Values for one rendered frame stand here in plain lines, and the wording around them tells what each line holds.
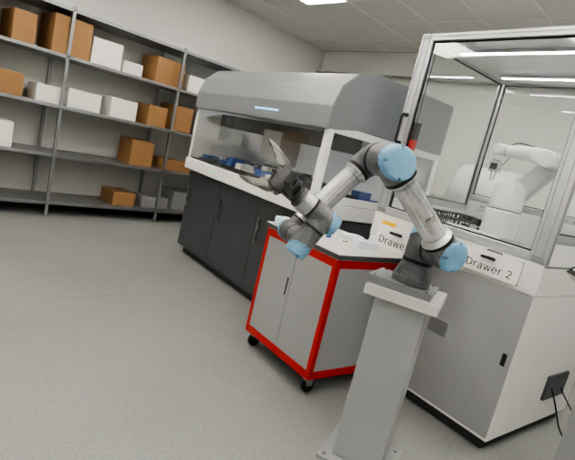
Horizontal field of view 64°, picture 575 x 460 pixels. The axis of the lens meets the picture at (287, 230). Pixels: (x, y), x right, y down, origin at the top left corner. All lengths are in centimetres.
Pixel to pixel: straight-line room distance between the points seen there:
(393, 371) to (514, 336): 72
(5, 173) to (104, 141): 107
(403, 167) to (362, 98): 161
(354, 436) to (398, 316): 54
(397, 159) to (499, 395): 137
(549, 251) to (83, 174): 479
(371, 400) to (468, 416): 74
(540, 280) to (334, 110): 149
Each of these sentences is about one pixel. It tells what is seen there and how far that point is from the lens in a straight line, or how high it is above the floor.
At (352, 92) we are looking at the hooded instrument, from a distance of 304.
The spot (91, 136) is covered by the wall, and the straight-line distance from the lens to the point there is 574.
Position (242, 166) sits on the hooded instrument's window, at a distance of 363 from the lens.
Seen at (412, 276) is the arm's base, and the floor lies 83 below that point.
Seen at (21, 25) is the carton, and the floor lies 170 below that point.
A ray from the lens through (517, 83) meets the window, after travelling 258.
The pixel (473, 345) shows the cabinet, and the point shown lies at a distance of 252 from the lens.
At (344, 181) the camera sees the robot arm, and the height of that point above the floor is 112.
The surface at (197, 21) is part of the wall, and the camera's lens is 632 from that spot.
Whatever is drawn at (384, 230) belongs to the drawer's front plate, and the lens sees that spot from 239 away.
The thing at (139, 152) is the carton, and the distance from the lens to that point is 550.
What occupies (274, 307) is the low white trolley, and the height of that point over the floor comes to 32.
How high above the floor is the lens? 118
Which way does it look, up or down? 10 degrees down
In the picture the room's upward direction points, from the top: 13 degrees clockwise
